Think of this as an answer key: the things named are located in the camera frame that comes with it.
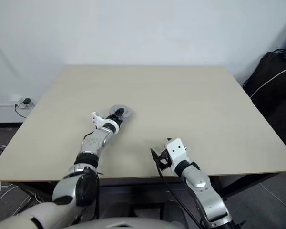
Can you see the black power adapter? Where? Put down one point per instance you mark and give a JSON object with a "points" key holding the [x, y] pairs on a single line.
{"points": [[26, 100]]}

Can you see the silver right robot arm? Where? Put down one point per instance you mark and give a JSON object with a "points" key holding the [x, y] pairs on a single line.
{"points": [[205, 190]]}

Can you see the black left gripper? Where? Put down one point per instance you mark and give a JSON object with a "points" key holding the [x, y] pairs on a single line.
{"points": [[115, 118]]}

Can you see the white wall socket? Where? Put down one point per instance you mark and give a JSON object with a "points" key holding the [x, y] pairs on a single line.
{"points": [[31, 103]]}

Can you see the silver robot torso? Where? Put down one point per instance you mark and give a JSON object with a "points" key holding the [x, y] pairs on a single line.
{"points": [[133, 223]]}

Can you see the large black bag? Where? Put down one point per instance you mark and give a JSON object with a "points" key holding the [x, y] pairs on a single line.
{"points": [[274, 86]]}

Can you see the black metal table frame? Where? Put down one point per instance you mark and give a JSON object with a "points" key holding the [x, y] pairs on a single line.
{"points": [[248, 182]]}

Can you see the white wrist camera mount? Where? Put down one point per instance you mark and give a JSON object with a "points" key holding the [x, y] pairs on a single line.
{"points": [[176, 150], [98, 120]]}

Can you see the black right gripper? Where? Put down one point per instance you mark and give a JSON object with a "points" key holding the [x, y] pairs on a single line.
{"points": [[165, 161]]}

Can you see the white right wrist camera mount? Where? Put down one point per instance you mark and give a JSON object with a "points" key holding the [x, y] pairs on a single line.
{"points": [[176, 150]]}

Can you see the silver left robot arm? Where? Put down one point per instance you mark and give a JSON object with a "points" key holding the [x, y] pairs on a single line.
{"points": [[95, 140]]}

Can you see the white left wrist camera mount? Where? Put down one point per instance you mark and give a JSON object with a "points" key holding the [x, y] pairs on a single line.
{"points": [[98, 120]]}

